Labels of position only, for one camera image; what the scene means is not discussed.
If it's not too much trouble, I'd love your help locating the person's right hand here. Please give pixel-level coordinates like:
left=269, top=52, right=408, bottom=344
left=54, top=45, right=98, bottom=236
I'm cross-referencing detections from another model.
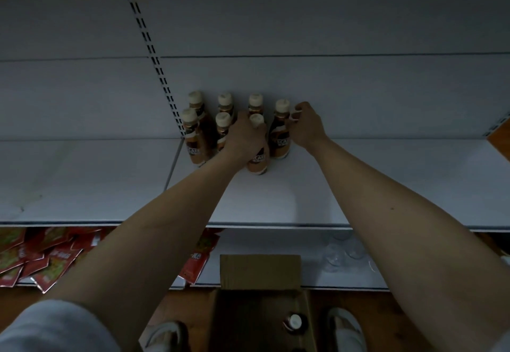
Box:
left=288, top=101, right=330, bottom=151

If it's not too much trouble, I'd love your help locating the person's left hand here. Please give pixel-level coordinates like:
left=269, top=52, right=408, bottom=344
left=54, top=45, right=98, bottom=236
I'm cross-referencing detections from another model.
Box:
left=222, top=110, right=269, bottom=168

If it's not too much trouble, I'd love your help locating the coffee bottle cream cap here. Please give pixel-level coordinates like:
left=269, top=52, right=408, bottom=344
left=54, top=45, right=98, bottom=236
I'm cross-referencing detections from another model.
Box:
left=246, top=114, right=270, bottom=176
left=267, top=99, right=294, bottom=160

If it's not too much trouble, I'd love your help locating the person's left forearm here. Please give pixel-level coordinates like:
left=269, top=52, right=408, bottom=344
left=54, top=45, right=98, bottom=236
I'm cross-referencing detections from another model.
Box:
left=42, top=153, right=248, bottom=352

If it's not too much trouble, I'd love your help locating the person's right forearm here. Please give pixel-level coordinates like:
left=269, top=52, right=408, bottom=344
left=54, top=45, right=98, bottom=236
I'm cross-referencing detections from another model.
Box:
left=307, top=137, right=510, bottom=352

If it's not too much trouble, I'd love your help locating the cluster of brown drink bottles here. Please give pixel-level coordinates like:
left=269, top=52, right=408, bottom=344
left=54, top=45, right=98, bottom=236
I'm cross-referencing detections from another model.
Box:
left=181, top=90, right=266, bottom=167

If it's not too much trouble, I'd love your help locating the white metal shelf board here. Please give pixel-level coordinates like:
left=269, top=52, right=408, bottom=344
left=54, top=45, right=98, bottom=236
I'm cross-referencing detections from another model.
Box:
left=0, top=139, right=183, bottom=227
left=164, top=138, right=510, bottom=233

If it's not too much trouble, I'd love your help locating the white slotted shelf upright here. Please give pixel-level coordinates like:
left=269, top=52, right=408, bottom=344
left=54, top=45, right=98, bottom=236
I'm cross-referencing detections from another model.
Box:
left=99, top=0, right=186, bottom=139

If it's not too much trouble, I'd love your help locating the white lower shelf board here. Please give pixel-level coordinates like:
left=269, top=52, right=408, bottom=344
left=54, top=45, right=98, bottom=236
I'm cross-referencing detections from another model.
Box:
left=171, top=228, right=510, bottom=292

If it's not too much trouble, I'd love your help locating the clear drinking glass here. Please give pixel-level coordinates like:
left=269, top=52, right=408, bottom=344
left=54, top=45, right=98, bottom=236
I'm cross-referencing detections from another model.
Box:
left=343, top=231, right=369, bottom=261
left=320, top=242, right=348, bottom=269

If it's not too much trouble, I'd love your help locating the red snack packet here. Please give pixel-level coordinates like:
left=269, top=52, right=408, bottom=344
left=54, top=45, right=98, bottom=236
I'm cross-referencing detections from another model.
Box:
left=178, top=228, right=222, bottom=287

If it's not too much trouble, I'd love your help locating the brown cardboard box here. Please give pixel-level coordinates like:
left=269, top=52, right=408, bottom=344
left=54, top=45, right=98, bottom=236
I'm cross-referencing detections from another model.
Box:
left=198, top=254, right=316, bottom=352

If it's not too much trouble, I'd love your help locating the small bottle red label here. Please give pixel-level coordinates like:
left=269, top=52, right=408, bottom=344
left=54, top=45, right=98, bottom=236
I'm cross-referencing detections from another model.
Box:
left=282, top=313, right=310, bottom=335

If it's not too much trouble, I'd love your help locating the orange board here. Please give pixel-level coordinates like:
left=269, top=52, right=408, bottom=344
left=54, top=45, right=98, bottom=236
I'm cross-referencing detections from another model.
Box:
left=486, top=118, right=510, bottom=163

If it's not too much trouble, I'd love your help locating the person's right white shoe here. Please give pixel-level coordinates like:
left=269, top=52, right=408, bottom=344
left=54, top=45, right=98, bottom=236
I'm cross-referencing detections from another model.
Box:
left=326, top=307, right=367, bottom=352

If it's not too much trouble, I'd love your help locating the person's white shoe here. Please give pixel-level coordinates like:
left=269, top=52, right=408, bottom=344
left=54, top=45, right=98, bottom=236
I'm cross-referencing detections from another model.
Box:
left=326, top=307, right=367, bottom=352
left=143, top=321, right=190, bottom=352

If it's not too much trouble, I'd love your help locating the person's left white shoe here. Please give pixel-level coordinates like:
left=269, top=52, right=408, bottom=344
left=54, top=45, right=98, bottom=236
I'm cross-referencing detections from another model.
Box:
left=143, top=321, right=190, bottom=352

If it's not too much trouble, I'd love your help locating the pile of red packets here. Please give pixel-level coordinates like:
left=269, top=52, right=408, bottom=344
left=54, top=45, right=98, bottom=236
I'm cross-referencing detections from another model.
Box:
left=0, top=226, right=117, bottom=295

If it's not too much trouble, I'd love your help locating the grey shirt sleeve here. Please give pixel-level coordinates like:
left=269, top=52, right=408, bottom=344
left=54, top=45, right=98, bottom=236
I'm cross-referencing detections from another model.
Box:
left=0, top=299, right=121, bottom=352

